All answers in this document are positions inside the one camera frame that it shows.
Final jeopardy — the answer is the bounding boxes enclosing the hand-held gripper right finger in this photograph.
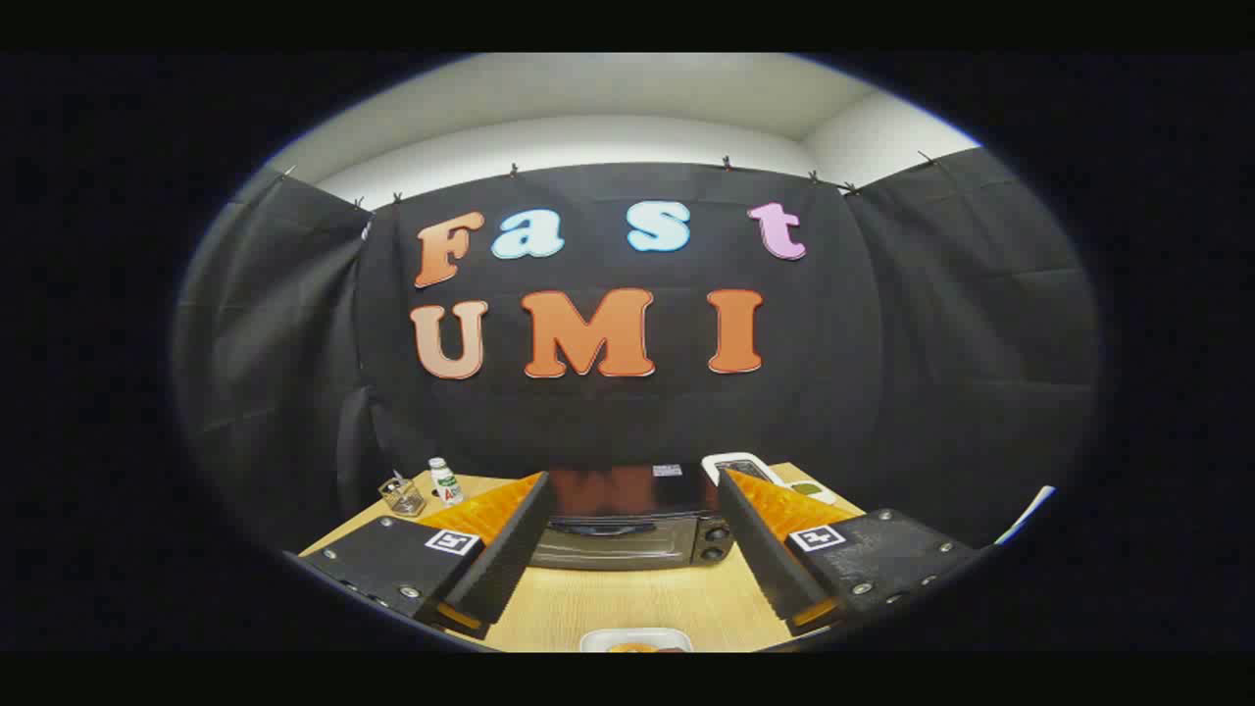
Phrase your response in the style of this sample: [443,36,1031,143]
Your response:
[717,469,981,638]

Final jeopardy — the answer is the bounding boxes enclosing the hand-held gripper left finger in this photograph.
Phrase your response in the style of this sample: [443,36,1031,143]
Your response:
[284,472,558,641]

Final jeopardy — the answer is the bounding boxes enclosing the black toaster oven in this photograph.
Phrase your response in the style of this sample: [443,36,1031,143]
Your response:
[534,464,736,572]

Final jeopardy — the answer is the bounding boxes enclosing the white slot toaster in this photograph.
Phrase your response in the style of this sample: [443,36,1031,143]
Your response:
[701,452,785,488]

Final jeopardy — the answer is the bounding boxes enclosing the white bottle with green label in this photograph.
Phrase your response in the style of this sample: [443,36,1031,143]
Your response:
[428,457,464,507]

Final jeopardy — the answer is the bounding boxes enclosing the white plate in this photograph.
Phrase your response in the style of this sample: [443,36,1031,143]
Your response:
[579,628,693,654]

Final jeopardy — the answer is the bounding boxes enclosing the wire mesh holder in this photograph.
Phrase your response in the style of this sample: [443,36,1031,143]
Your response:
[378,471,427,518]

